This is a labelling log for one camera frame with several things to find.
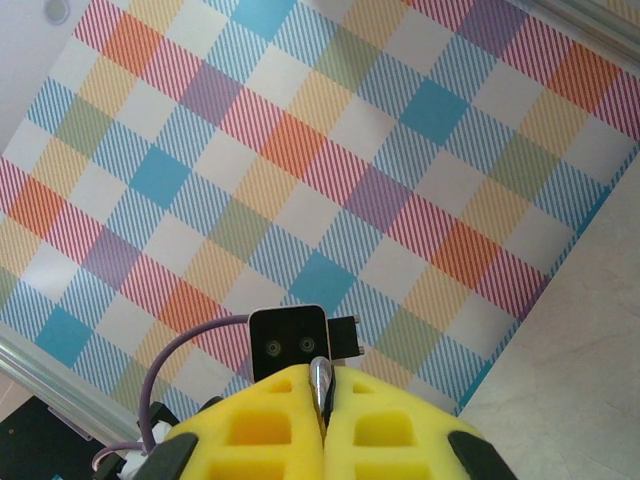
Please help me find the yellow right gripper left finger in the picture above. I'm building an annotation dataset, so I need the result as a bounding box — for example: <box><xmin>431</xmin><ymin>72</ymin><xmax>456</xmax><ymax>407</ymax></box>
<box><xmin>143</xmin><ymin>363</ymin><xmax>326</xmax><ymax>480</ymax></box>

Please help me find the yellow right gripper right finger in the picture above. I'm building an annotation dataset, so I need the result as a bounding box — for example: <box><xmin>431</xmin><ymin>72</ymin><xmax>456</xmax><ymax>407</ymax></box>
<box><xmin>323</xmin><ymin>368</ymin><xmax>517</xmax><ymax>480</ymax></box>

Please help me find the black padlock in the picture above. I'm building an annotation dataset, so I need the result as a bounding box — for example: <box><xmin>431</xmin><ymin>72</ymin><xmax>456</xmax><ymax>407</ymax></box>
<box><xmin>308</xmin><ymin>355</ymin><xmax>337</xmax><ymax>436</ymax></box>

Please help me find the grey round ceiling fixture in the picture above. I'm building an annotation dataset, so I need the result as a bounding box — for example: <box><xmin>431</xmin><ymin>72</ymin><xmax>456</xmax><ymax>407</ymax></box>
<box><xmin>42</xmin><ymin>0</ymin><xmax>71</xmax><ymax>24</ymax></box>

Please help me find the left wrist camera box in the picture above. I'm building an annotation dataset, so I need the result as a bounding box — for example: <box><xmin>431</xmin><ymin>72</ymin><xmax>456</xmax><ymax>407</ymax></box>
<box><xmin>248</xmin><ymin>303</ymin><xmax>330</xmax><ymax>384</ymax></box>

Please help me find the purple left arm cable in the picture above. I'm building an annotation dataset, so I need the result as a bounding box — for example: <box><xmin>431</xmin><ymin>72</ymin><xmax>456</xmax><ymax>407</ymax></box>
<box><xmin>94</xmin><ymin>314</ymin><xmax>252</xmax><ymax>474</ymax></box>

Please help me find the black camera cable plug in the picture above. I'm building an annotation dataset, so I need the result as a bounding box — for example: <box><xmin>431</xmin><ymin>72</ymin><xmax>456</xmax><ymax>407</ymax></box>
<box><xmin>327</xmin><ymin>313</ymin><xmax>365</xmax><ymax>360</ymax></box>

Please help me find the aluminium frame post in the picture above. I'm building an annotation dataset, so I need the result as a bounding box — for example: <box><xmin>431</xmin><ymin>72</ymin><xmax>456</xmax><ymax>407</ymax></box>
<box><xmin>0</xmin><ymin>322</ymin><xmax>144</xmax><ymax>444</ymax></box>
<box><xmin>527</xmin><ymin>0</ymin><xmax>640</xmax><ymax>69</ymax></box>

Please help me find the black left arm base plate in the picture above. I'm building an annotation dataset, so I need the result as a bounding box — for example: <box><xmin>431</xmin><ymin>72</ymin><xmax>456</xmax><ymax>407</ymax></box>
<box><xmin>0</xmin><ymin>394</ymin><xmax>94</xmax><ymax>480</ymax></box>

